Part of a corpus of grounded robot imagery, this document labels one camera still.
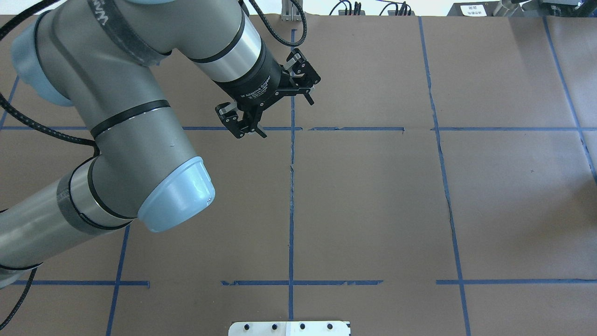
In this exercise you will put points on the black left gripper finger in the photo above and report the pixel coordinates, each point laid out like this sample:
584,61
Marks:
240,120
303,76

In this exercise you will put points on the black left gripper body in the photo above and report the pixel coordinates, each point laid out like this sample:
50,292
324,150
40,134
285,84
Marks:
253,87

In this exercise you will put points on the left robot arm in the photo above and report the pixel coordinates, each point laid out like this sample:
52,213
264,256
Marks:
96,55

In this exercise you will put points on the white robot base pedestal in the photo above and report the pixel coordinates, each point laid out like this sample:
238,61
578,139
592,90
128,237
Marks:
290,328

